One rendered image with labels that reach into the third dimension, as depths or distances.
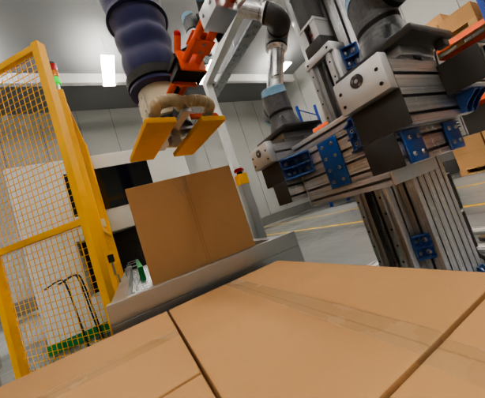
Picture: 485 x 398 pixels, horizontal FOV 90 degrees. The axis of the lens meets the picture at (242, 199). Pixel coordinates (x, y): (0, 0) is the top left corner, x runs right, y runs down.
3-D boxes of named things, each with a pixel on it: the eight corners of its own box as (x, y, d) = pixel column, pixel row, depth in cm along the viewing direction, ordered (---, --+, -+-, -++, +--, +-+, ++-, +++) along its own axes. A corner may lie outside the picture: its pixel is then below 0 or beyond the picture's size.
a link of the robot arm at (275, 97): (269, 112, 109) (260, 84, 110) (267, 123, 122) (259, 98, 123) (295, 103, 109) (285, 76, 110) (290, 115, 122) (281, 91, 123)
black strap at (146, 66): (125, 105, 100) (122, 96, 100) (178, 105, 113) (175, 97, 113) (133, 68, 81) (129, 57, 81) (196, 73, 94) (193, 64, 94)
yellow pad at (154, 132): (129, 163, 101) (126, 151, 101) (154, 159, 107) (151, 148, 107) (146, 123, 73) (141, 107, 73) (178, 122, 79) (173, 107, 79)
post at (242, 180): (281, 323, 157) (233, 177, 164) (289, 318, 160) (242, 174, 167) (287, 325, 151) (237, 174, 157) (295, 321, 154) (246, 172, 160)
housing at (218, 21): (202, 30, 59) (197, 13, 59) (226, 35, 63) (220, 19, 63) (215, 4, 53) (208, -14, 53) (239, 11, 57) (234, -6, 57)
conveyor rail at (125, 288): (130, 283, 277) (125, 267, 278) (136, 281, 279) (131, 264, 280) (124, 374, 70) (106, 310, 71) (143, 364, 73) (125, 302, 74)
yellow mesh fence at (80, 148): (129, 322, 272) (80, 147, 286) (139, 317, 277) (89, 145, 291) (128, 366, 167) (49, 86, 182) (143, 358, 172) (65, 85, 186)
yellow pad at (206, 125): (173, 157, 112) (170, 147, 112) (193, 154, 117) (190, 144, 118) (202, 121, 84) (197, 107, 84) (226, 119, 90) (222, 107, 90)
